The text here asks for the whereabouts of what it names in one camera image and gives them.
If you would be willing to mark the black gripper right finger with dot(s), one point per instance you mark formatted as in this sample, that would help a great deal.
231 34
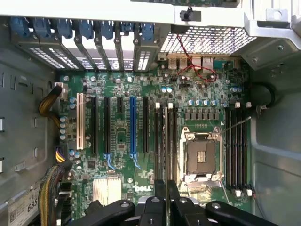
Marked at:
175 212

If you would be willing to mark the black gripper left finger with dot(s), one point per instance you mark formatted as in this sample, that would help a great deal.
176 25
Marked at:
154 212

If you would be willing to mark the black RAM slot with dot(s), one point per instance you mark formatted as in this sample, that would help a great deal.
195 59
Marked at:
244 146
175 141
162 141
170 141
233 146
227 146
239 146
157 141

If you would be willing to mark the silver finned heatsink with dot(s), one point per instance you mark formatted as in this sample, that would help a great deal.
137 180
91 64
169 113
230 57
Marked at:
107 191

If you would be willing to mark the silver CPU socket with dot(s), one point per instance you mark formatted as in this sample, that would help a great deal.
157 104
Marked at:
202 155

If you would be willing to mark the long black expansion slot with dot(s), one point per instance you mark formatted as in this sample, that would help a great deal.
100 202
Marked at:
94 124
145 124
107 124

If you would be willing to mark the blue expansion slot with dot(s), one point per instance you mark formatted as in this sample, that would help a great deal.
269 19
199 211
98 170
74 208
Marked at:
133 124

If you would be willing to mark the green Dell motherboard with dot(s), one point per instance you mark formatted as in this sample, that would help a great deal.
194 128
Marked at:
122 127

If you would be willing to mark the thin metal locking lever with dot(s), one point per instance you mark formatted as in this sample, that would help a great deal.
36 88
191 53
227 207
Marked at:
237 125

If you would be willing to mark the short black expansion slot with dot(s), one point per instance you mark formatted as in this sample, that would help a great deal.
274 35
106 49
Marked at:
120 104

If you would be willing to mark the grey metal PC case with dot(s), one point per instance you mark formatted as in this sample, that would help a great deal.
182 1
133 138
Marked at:
275 153

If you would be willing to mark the white expansion slot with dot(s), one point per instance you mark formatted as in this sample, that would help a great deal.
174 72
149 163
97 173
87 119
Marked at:
80 122

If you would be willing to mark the power supply white label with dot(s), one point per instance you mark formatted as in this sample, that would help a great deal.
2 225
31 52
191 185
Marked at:
23 207

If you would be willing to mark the silver rear port block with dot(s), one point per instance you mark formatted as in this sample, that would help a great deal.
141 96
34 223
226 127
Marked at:
190 61

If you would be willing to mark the vented metal slot cover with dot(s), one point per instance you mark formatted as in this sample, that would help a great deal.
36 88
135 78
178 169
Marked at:
40 55
144 57
62 57

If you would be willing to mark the blue card retention clip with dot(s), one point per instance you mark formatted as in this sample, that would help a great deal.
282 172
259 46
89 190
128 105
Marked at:
42 27
20 27
107 30
86 29
127 27
64 28
147 31

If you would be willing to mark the black plastic clip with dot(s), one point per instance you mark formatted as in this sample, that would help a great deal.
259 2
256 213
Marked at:
186 13

